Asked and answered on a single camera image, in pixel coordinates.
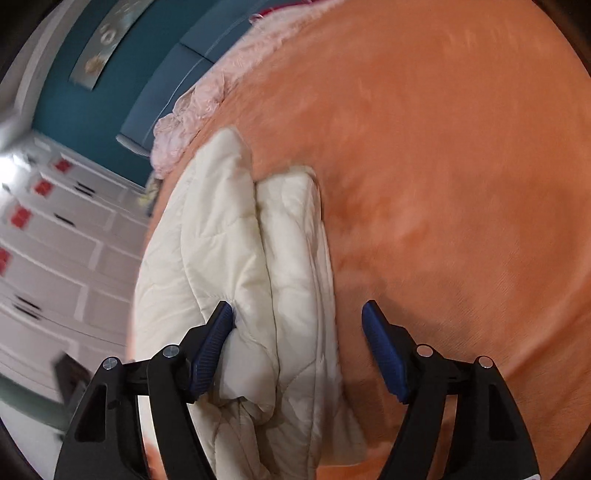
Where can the pink fluffy blanket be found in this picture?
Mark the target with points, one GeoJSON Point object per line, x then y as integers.
{"type": "Point", "coordinates": [198, 106]}

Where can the white wardrobe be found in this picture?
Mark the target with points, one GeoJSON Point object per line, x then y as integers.
{"type": "Point", "coordinates": [55, 240]}

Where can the white quilted jacket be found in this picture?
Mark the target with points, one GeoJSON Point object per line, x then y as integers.
{"type": "Point", "coordinates": [231, 277]}

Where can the red wardrobe decoration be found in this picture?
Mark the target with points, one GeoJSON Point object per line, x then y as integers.
{"type": "Point", "coordinates": [20, 216]}
{"type": "Point", "coordinates": [62, 165]}
{"type": "Point", "coordinates": [2, 261]}
{"type": "Point", "coordinates": [42, 187]}

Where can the orange plush blanket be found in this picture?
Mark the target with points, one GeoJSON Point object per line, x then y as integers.
{"type": "Point", "coordinates": [438, 184]}

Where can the wall poster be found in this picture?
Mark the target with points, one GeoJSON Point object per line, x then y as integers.
{"type": "Point", "coordinates": [104, 41]}

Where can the dark chair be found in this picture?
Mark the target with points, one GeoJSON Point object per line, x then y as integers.
{"type": "Point", "coordinates": [71, 376]}

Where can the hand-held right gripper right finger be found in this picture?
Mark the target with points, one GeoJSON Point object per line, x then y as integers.
{"type": "Point", "coordinates": [385, 350]}

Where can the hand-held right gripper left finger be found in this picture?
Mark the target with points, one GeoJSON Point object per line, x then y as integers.
{"type": "Point", "coordinates": [210, 350]}

